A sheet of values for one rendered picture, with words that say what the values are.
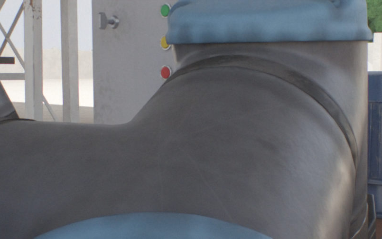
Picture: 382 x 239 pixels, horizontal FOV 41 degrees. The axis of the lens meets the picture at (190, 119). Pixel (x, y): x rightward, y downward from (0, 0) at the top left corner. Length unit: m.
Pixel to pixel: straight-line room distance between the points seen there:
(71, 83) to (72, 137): 4.24
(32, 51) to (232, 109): 2.24
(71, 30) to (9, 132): 4.25
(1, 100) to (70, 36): 3.81
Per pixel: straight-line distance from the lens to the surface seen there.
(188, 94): 0.17
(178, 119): 0.15
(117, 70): 1.07
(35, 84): 2.39
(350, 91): 0.22
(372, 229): 0.36
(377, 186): 1.62
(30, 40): 2.40
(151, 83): 1.00
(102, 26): 1.05
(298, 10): 0.20
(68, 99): 4.40
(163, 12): 0.98
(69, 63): 4.39
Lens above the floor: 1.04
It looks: 5 degrees down
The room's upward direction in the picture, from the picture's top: straight up
